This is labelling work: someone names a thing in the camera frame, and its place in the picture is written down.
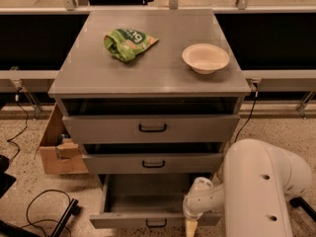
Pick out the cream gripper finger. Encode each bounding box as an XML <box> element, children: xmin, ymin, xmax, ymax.
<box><xmin>185</xmin><ymin>219</ymin><xmax>198</xmax><ymax>237</ymax></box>

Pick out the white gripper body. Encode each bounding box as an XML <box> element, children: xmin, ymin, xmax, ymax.
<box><xmin>183</xmin><ymin>177</ymin><xmax>224</xmax><ymax>220</ymax></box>

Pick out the grey bottom drawer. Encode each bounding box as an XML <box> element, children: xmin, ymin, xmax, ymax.
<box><xmin>90</xmin><ymin>173</ymin><xmax>211</xmax><ymax>229</ymax></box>

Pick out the grey drawer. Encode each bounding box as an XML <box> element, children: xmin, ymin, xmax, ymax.
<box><xmin>63</xmin><ymin>115</ymin><xmax>239</xmax><ymax>144</ymax></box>
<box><xmin>83</xmin><ymin>153</ymin><xmax>222</xmax><ymax>174</ymax></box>
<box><xmin>90</xmin><ymin>173</ymin><xmax>211</xmax><ymax>229</ymax></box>

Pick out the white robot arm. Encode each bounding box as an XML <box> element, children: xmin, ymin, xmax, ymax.
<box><xmin>183</xmin><ymin>139</ymin><xmax>312</xmax><ymax>237</ymax></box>

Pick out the grey middle drawer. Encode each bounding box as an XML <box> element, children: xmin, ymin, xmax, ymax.
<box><xmin>83</xmin><ymin>153</ymin><xmax>222</xmax><ymax>174</ymax></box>

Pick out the grey drawer cabinet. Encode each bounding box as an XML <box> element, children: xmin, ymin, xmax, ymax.
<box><xmin>47</xmin><ymin>9</ymin><xmax>252</xmax><ymax>196</ymax></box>

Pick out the grey top drawer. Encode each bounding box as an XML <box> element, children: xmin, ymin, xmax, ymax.
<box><xmin>63</xmin><ymin>115</ymin><xmax>239</xmax><ymax>144</ymax></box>

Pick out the black stand leg right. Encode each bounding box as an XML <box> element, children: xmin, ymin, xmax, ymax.
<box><xmin>289</xmin><ymin>197</ymin><xmax>316</xmax><ymax>222</ymax></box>

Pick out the black stand leg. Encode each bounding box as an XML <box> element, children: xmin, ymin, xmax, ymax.
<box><xmin>289</xmin><ymin>197</ymin><xmax>316</xmax><ymax>222</ymax></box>
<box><xmin>50</xmin><ymin>198</ymin><xmax>81</xmax><ymax>237</ymax></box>

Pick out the black stand leg left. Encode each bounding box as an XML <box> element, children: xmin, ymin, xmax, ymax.
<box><xmin>50</xmin><ymin>198</ymin><xmax>81</xmax><ymax>237</ymax></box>

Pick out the white paper bowl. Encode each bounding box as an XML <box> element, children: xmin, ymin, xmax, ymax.
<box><xmin>182</xmin><ymin>43</ymin><xmax>230</xmax><ymax>74</ymax></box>

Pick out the brown cardboard box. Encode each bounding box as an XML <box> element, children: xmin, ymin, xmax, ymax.
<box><xmin>38</xmin><ymin>105</ymin><xmax>88</xmax><ymax>174</ymax></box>

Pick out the green chip bag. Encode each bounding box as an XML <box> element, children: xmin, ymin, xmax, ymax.
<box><xmin>104</xmin><ymin>29</ymin><xmax>158</xmax><ymax>62</ymax></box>

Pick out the black object left edge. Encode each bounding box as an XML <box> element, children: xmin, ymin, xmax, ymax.
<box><xmin>0</xmin><ymin>155</ymin><xmax>16</xmax><ymax>198</ymax></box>

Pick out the black right power cable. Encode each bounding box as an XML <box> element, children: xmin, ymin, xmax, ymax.
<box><xmin>233</xmin><ymin>81</ymin><xmax>259</xmax><ymax>143</ymax></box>

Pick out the black left wall cable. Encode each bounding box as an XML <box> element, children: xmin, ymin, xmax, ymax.
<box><xmin>6</xmin><ymin>86</ymin><xmax>30</xmax><ymax>163</ymax></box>

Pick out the metal railing frame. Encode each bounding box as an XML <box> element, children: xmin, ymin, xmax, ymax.
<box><xmin>0</xmin><ymin>0</ymin><xmax>316</xmax><ymax>120</ymax></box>

